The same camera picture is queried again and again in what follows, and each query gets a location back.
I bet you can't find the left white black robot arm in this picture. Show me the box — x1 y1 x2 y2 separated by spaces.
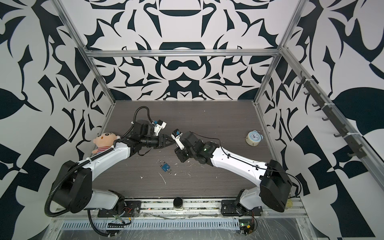
45 120 174 217

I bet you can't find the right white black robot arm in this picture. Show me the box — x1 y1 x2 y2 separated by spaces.
172 130 293 216

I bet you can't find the front blue padlock with key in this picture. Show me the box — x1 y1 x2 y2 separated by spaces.
159 161 172 174

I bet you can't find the black round knob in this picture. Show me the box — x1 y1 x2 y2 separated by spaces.
173 197 184 211

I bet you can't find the plush doll striped shirt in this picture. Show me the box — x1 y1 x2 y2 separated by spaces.
92 133 121 155

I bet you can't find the small blue alarm clock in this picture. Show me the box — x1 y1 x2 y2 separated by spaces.
245 130 264 147

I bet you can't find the green circuit board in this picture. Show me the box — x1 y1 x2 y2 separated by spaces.
239 218 258 236

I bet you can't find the yellow green tin box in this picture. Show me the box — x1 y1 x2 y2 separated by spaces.
285 199 293 209

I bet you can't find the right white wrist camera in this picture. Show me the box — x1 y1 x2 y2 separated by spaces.
171 129 185 150

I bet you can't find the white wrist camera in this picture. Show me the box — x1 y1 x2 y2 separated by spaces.
171 129 185 150
153 120 167 136

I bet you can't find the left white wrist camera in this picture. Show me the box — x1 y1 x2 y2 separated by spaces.
153 120 167 136

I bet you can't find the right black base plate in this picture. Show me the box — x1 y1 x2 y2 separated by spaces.
220 189 263 217

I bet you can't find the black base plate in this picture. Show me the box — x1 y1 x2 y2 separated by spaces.
98 201 142 218
220 189 263 217

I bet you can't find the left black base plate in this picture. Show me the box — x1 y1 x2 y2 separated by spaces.
98 201 142 218

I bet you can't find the wall hook rail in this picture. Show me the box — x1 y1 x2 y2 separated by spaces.
298 76 367 159

